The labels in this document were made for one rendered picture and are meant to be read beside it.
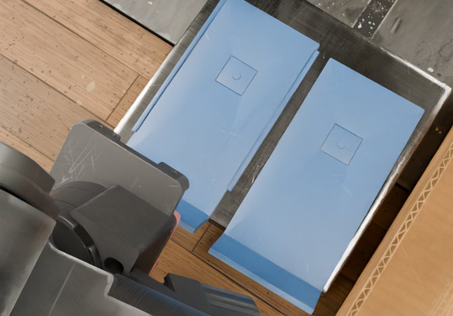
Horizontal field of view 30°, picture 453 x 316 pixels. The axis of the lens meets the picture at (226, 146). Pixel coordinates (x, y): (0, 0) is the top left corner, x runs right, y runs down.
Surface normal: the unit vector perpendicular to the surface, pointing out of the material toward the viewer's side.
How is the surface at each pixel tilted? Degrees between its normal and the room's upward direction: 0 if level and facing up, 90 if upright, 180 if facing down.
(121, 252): 30
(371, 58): 0
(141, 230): 60
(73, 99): 0
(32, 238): 70
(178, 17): 0
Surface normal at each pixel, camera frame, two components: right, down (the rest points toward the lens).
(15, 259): 0.82, 0.24
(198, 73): 0.00, -0.26
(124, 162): -0.25, 0.18
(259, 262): 0.45, -0.84
